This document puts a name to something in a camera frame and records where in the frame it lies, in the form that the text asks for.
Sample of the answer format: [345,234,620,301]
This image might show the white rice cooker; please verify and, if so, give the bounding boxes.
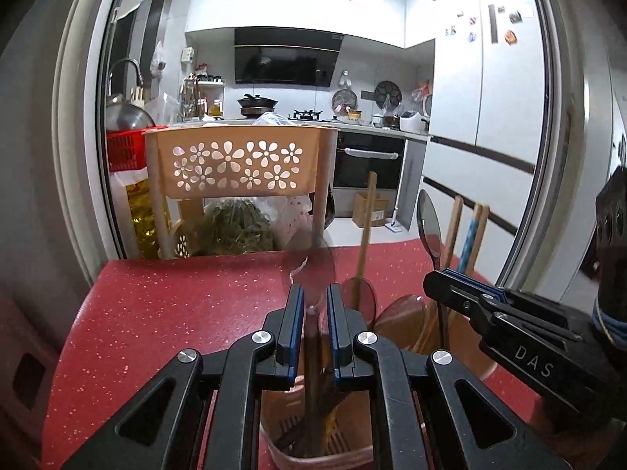
[400,110,430,134]

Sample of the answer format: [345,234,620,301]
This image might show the red plastic basket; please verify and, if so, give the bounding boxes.
[106,127,154,173]

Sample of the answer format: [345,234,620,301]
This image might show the beige plastic utensil holder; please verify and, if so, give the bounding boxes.
[259,297,498,470]

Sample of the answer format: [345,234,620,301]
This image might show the black range hood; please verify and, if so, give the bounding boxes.
[234,27,344,88]

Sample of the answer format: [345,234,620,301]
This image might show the yellow oil bottle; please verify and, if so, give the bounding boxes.
[125,179,159,260]

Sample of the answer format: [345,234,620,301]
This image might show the pink plastic stool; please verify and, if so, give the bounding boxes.
[0,293,60,469]

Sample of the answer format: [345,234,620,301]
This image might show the black wok on stove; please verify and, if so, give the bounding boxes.
[238,94,277,119]

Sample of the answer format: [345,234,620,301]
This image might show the long bamboo chopstick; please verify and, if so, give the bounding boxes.
[356,171,377,280]

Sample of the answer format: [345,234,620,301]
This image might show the cardboard box on floor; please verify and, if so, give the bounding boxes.
[352,191,390,228]

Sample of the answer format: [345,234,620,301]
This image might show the bag of green vegetables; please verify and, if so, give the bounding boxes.
[197,199,274,256]

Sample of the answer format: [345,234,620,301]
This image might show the black bag behind rack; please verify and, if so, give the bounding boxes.
[308,184,336,228]

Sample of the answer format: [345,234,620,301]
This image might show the dark slim spoon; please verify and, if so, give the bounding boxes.
[417,189,449,353]

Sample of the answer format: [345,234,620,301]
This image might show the black built-in oven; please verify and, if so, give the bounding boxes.
[332,132,405,217]

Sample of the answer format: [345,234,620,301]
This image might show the steel kettle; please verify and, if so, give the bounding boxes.
[105,94,155,133]

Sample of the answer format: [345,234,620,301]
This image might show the brown chopstick in holder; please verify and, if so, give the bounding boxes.
[440,196,463,268]
[464,205,490,275]

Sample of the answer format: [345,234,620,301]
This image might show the person's right hand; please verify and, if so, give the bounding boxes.
[592,299,627,351]

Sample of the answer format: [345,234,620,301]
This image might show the white refrigerator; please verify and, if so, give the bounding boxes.
[422,0,545,282]

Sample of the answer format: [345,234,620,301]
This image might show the blue patterned chopstick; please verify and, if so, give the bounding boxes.
[457,204,484,274]

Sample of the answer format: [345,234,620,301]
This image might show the beige flower-pattern storage rack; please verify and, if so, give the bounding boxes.
[143,122,337,259]

